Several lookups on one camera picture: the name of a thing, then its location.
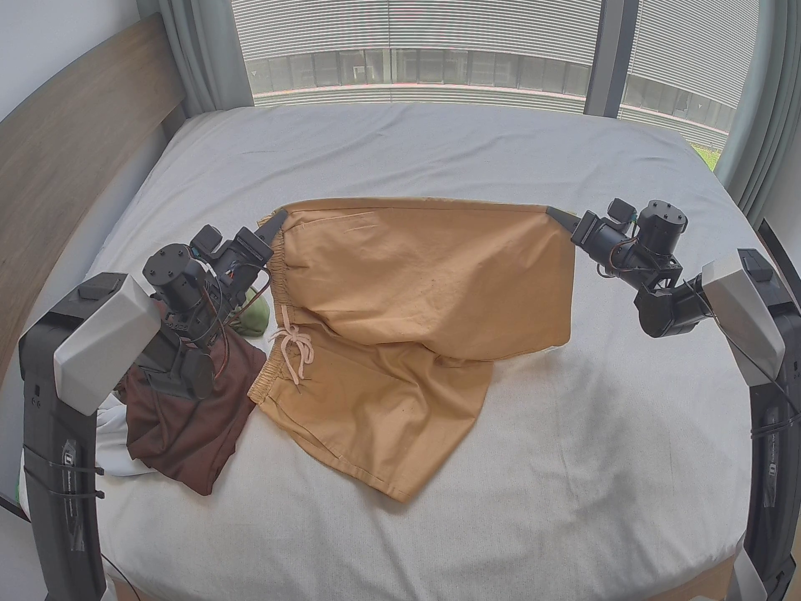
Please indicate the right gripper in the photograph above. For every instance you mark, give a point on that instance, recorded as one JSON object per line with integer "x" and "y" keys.
{"x": 601, "y": 238}

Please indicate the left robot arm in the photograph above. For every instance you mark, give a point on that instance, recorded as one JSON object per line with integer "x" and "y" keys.
{"x": 100, "y": 335}

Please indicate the brown garment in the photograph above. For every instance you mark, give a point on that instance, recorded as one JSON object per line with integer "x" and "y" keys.
{"x": 188, "y": 429}

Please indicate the pale grey garment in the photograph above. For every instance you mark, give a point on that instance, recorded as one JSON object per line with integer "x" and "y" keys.
{"x": 116, "y": 448}

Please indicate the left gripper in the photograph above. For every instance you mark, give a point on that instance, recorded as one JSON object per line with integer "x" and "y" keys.
{"x": 244, "y": 254}

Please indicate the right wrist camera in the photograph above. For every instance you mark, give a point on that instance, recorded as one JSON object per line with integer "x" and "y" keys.
{"x": 621, "y": 210}

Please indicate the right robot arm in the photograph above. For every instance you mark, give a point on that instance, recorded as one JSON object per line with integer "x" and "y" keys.
{"x": 744, "y": 310}

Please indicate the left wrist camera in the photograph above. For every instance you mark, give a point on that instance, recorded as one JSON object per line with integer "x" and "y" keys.
{"x": 209, "y": 238}

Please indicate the bed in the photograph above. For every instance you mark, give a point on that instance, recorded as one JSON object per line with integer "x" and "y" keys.
{"x": 438, "y": 148}

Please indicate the grey-green curtain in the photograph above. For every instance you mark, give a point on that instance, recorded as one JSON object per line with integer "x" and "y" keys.
{"x": 200, "y": 35}
{"x": 773, "y": 85}

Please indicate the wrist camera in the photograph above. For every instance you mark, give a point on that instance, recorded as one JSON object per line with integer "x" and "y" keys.
{"x": 621, "y": 210}
{"x": 209, "y": 238}

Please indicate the window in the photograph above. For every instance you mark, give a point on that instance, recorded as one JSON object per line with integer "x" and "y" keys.
{"x": 438, "y": 22}

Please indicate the green garment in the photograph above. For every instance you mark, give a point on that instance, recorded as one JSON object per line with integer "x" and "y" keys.
{"x": 256, "y": 313}

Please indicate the tan shorts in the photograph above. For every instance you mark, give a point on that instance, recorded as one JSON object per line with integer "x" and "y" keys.
{"x": 425, "y": 273}

